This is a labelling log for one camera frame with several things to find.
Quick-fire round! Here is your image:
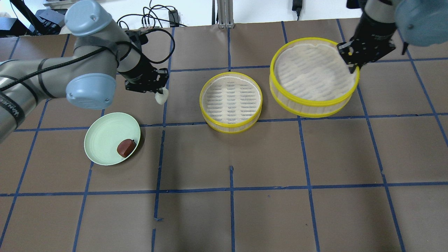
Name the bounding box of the brown steamed bun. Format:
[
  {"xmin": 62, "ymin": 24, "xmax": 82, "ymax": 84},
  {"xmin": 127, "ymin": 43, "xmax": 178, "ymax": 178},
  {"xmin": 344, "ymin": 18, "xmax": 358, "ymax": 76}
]
[{"xmin": 117, "ymin": 139, "xmax": 137, "ymax": 158}]

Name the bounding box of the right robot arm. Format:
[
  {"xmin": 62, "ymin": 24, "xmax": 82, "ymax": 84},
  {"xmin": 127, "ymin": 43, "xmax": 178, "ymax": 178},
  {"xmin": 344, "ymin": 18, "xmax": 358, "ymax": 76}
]
[{"xmin": 337, "ymin": 0, "xmax": 448, "ymax": 73}]

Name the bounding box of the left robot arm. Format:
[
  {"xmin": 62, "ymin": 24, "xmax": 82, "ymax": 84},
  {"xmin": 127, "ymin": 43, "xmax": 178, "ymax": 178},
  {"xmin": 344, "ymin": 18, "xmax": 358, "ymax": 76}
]
[{"xmin": 0, "ymin": 0, "xmax": 169, "ymax": 141}]

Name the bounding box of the yellow steamer layer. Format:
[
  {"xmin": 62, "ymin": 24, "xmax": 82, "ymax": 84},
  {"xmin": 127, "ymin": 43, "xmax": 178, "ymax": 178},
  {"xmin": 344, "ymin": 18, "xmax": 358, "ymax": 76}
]
[
  {"xmin": 199, "ymin": 72, "xmax": 264, "ymax": 134},
  {"xmin": 269, "ymin": 37, "xmax": 360, "ymax": 118}
]

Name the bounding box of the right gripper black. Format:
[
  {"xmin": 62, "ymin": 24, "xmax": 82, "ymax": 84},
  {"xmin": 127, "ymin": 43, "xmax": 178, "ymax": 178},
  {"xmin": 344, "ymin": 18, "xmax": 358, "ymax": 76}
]
[{"xmin": 337, "ymin": 36, "xmax": 396, "ymax": 74}]

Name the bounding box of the white steamed bun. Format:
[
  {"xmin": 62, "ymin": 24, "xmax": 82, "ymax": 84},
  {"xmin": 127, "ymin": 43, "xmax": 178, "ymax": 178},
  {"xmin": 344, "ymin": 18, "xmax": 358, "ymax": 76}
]
[{"xmin": 155, "ymin": 87, "xmax": 169, "ymax": 105}]

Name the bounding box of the black power adapter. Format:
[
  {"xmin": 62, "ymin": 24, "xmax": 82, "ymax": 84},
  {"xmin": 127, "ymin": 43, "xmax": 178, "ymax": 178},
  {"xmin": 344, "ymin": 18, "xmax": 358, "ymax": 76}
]
[{"xmin": 168, "ymin": 9, "xmax": 180, "ymax": 27}]

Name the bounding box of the black camera stand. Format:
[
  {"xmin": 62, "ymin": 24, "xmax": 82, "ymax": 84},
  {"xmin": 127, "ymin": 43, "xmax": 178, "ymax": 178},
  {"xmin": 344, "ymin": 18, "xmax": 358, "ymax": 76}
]
[{"xmin": 9, "ymin": 0, "xmax": 65, "ymax": 36}]

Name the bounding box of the light green plate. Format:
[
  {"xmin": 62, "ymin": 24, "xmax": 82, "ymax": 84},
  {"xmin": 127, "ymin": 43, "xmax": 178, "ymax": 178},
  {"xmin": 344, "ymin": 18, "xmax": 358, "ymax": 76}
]
[{"xmin": 84, "ymin": 113, "xmax": 141, "ymax": 166}]

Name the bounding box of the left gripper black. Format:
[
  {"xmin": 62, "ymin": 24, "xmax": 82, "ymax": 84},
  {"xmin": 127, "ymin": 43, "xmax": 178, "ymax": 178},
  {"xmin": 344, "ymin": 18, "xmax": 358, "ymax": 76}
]
[{"xmin": 124, "ymin": 68, "xmax": 169, "ymax": 94}]

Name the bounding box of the aluminium frame post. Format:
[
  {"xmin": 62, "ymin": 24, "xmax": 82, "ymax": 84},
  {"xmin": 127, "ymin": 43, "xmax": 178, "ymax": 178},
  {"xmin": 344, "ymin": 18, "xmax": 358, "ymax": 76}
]
[{"xmin": 212, "ymin": 0, "xmax": 235, "ymax": 29}]

